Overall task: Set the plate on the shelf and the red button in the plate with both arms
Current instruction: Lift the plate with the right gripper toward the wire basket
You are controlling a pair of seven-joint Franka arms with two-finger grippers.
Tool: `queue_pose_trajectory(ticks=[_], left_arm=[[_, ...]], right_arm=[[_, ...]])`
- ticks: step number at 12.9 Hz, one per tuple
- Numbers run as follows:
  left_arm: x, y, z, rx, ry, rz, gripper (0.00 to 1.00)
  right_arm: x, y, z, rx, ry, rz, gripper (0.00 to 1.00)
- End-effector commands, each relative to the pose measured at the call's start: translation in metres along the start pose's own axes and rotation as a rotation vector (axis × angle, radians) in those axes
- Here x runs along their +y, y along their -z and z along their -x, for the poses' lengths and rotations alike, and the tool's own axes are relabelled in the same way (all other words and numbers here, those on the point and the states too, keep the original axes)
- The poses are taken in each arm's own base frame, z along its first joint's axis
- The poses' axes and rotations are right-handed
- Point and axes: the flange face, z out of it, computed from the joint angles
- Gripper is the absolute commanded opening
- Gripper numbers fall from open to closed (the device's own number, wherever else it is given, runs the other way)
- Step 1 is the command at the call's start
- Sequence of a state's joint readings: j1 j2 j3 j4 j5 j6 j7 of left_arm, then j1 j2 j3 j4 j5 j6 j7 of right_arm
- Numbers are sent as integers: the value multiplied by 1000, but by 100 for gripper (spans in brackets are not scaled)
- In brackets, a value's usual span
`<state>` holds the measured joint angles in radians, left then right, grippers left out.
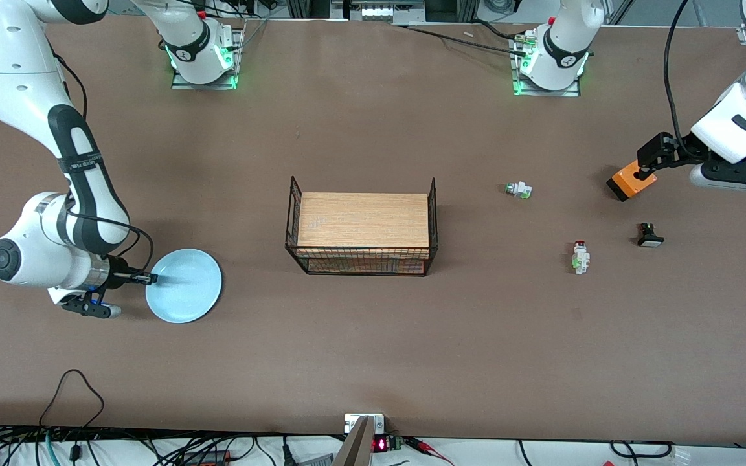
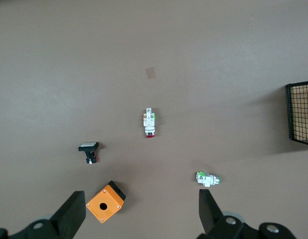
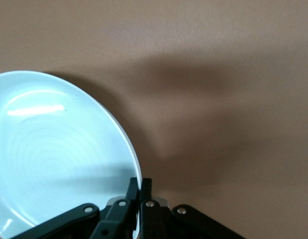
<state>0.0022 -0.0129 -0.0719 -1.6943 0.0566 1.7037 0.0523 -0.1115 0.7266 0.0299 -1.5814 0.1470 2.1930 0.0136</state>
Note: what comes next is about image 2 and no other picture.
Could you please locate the black wire wooden shelf rack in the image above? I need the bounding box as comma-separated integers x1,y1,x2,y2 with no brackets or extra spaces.
285,80,308,147

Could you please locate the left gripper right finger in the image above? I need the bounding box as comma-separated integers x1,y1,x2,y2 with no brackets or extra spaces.
197,189,298,239

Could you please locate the green push button switch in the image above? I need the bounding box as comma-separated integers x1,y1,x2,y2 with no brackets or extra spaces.
195,171,222,188

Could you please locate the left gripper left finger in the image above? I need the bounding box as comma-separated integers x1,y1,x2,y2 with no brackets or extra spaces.
0,191,87,239

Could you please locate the orange button enclosure box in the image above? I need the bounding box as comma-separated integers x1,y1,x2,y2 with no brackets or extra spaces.
85,180,127,226

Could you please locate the red push button switch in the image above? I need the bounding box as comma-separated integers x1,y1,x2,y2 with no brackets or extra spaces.
142,107,157,139

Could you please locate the black square push button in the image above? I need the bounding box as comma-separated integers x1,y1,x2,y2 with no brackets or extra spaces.
78,141,100,165

